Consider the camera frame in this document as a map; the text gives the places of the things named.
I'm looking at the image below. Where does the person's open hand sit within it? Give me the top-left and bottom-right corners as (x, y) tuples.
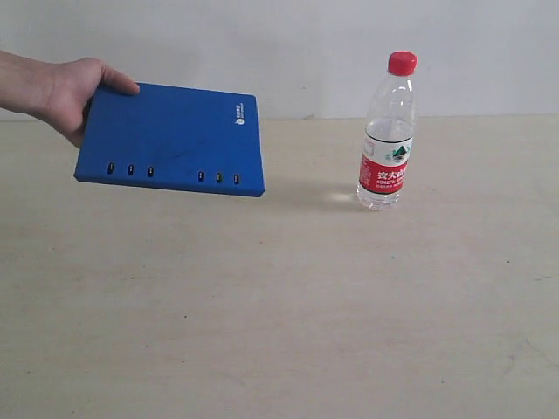
(30, 58), (140, 148)

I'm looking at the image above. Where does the blue ring binder notebook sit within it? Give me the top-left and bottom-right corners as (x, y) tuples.
(74, 83), (266, 197)

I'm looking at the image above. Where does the clear plastic water bottle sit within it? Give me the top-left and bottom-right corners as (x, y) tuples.
(356, 51), (418, 210)

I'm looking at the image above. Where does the person's bare forearm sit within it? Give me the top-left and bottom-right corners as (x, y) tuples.
(1, 51), (45, 116)

